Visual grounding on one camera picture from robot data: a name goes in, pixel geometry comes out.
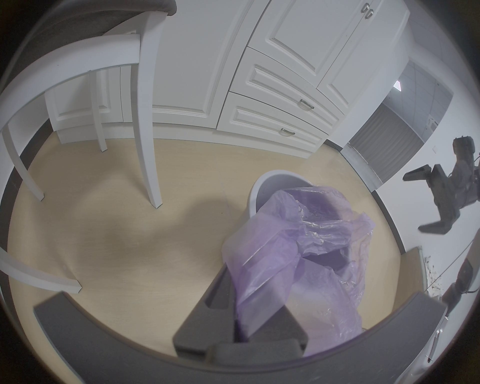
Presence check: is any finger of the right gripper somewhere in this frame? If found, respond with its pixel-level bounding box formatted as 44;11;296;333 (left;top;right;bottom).
418;214;461;236
403;165;434;183

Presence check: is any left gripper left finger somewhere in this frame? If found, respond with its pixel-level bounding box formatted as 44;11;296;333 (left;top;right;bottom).
172;263;239;358

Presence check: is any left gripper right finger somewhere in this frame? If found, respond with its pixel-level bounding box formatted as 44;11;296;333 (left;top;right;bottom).
247;304;310;356

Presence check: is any white wardrobe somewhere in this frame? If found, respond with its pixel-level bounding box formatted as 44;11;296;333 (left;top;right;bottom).
45;0;412;159

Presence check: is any purple plastic bag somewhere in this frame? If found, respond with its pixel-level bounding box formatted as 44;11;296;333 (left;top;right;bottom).
221;185;376;357

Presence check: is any white chair grey seat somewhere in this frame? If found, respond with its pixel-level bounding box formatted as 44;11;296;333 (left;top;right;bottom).
0;0;178;294

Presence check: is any white trash bin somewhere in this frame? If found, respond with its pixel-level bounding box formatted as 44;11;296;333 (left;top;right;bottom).
248;169;316;220

